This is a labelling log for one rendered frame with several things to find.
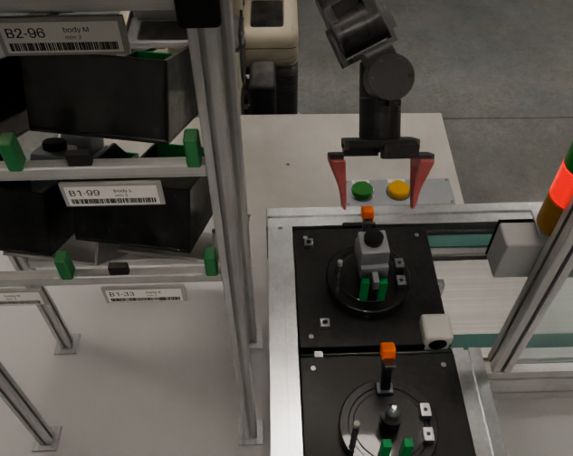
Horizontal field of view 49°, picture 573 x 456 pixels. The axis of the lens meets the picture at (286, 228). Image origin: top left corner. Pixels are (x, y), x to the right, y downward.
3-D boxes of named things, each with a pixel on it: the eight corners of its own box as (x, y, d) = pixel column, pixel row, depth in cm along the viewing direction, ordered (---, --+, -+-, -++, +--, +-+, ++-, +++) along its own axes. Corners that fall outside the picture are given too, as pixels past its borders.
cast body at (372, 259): (354, 249, 104) (357, 221, 98) (380, 246, 104) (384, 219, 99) (361, 290, 98) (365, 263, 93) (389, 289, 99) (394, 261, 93)
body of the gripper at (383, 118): (420, 153, 85) (422, 97, 83) (345, 154, 85) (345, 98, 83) (411, 149, 91) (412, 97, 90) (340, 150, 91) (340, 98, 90)
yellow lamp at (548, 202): (530, 208, 78) (543, 181, 74) (570, 207, 78) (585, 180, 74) (542, 240, 75) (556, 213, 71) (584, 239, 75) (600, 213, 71)
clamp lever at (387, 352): (377, 382, 92) (379, 341, 88) (390, 382, 92) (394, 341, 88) (380, 400, 89) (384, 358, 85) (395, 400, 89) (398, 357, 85)
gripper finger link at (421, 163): (433, 212, 86) (435, 143, 85) (381, 213, 86) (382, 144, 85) (423, 204, 93) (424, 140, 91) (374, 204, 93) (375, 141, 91)
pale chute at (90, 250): (89, 232, 111) (90, 207, 110) (162, 241, 110) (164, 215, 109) (1, 254, 83) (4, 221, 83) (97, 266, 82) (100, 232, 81)
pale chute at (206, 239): (175, 231, 111) (176, 205, 111) (248, 239, 110) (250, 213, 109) (115, 251, 83) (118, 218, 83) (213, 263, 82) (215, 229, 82)
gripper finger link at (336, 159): (382, 213, 86) (384, 144, 85) (330, 213, 86) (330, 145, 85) (375, 204, 93) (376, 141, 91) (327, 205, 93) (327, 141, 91)
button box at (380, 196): (339, 200, 127) (342, 178, 123) (443, 197, 128) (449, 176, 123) (343, 226, 123) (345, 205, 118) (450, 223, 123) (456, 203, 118)
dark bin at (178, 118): (136, 69, 82) (133, 9, 79) (233, 78, 81) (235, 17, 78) (29, 130, 57) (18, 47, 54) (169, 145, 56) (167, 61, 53)
